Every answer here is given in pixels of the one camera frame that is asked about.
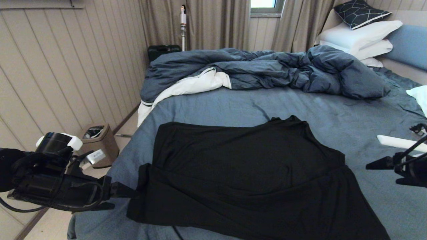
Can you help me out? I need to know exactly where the black moon print T-shirt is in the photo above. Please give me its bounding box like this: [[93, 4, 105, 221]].
[[126, 115, 391, 240]]

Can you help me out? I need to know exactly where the white flat strip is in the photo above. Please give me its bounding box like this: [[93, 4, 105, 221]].
[[377, 135, 427, 154]]

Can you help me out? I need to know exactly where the brown trash bin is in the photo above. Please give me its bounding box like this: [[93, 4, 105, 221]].
[[77, 124, 120, 169]]

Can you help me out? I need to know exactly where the black bin liner bag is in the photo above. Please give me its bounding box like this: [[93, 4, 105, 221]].
[[83, 126, 105, 139]]

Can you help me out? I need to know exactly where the white cloth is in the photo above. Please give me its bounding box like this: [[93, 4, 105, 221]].
[[406, 85, 427, 118]]

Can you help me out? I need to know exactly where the white pillow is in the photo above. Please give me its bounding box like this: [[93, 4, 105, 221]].
[[317, 20, 403, 52], [360, 57, 384, 68], [320, 39, 394, 61]]

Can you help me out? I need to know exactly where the blue headboard cushion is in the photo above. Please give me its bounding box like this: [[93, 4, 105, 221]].
[[387, 24, 427, 71]]

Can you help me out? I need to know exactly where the white sheet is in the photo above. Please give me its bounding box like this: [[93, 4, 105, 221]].
[[137, 68, 232, 128]]

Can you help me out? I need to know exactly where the blue bed sheet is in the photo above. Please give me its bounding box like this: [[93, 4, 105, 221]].
[[67, 67, 427, 240]]

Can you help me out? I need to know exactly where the black hard case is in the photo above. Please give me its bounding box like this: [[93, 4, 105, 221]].
[[148, 45, 182, 62]]

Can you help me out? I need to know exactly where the crumpled blue duvet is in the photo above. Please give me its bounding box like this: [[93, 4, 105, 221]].
[[140, 45, 391, 104]]

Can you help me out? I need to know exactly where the dark patterned pillow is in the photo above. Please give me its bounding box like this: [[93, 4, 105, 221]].
[[334, 0, 393, 30]]

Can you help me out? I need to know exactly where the beige curtain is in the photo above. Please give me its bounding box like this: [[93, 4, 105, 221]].
[[272, 0, 351, 54], [138, 0, 251, 52]]

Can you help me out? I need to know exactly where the white stick vacuum cleaner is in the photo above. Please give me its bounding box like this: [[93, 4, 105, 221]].
[[180, 5, 187, 52]]

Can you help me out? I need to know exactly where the grey framed window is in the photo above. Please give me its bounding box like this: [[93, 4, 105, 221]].
[[250, 0, 286, 15]]

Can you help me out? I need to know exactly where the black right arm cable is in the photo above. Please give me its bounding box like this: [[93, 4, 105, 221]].
[[399, 133, 427, 167]]

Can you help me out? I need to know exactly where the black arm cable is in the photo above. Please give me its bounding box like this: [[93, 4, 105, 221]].
[[399, 133, 427, 167], [0, 152, 104, 214]]

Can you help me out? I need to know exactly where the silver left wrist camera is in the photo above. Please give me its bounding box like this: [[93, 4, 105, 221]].
[[81, 149, 106, 169]]

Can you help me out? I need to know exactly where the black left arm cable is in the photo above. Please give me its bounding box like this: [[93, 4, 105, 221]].
[[0, 152, 104, 214]]

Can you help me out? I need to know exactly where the beige upholstered bed frame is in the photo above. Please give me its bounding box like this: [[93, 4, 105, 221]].
[[315, 8, 427, 86]]

